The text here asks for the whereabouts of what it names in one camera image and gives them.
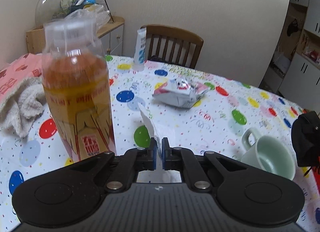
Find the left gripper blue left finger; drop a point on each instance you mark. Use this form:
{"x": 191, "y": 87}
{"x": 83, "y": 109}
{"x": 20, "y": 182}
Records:
{"x": 129, "y": 165}

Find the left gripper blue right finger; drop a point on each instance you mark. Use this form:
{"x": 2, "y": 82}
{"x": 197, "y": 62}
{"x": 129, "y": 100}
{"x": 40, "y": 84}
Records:
{"x": 187, "y": 164}

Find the white tissue paper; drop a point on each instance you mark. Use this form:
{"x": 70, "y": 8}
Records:
{"x": 158, "y": 132}

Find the white fluffy towel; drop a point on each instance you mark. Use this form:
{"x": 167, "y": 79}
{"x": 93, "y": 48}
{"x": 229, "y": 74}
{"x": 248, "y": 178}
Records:
{"x": 23, "y": 105}

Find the silver panda snack packet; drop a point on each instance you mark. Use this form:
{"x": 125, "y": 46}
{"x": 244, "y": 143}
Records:
{"x": 180, "y": 92}

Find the light green mug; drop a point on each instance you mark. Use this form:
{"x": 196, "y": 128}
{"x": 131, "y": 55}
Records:
{"x": 267, "y": 153}

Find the white cream tube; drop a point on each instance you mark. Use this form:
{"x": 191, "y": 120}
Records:
{"x": 139, "y": 57}

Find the orange drink bottle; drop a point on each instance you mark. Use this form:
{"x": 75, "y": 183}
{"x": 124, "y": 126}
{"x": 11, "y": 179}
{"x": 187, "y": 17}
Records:
{"x": 77, "y": 87}

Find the brown wooden chair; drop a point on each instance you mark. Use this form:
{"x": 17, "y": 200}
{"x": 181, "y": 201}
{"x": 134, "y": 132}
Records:
{"x": 173, "y": 45}

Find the wooden drawer cabinet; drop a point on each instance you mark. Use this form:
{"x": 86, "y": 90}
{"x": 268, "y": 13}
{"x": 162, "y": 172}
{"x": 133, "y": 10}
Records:
{"x": 111, "y": 36}

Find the black cloth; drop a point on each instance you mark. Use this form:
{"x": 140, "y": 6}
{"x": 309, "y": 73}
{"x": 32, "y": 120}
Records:
{"x": 305, "y": 139}

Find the pink patterned cloth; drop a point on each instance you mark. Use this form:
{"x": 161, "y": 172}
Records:
{"x": 26, "y": 66}

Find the white wall cabinets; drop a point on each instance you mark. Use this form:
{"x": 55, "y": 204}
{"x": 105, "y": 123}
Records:
{"x": 293, "y": 72}

